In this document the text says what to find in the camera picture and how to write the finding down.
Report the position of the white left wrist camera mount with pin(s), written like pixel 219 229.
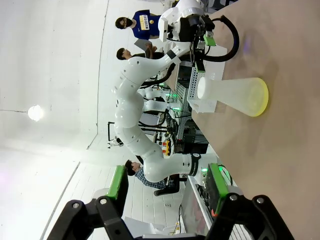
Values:
pixel 163 30

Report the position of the translucent plastic conical flask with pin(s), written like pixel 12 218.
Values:
pixel 240 97

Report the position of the yellow red emergency stop button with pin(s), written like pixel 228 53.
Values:
pixel 166 147

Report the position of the dark-clothed person holding tablet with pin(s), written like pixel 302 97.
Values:
pixel 125 53

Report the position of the seated person in plaid shirt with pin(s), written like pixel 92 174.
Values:
pixel 145 178

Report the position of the person in blue shirt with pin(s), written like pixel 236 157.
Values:
pixel 145 25

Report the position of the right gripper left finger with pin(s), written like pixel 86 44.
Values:
pixel 117 182

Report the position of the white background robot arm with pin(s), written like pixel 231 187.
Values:
pixel 156 98

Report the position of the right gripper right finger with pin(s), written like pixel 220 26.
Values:
pixel 218 185

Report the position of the black metal stand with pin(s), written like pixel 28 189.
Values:
pixel 111 135

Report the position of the grey tablet computer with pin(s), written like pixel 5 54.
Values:
pixel 142 45

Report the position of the white perforated plastic basket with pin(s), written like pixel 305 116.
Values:
pixel 193 83

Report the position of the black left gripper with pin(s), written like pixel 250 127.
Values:
pixel 195 27

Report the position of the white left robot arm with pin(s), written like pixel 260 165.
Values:
pixel 130 112

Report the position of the round white ceiling lamp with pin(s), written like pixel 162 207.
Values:
pixel 35 113

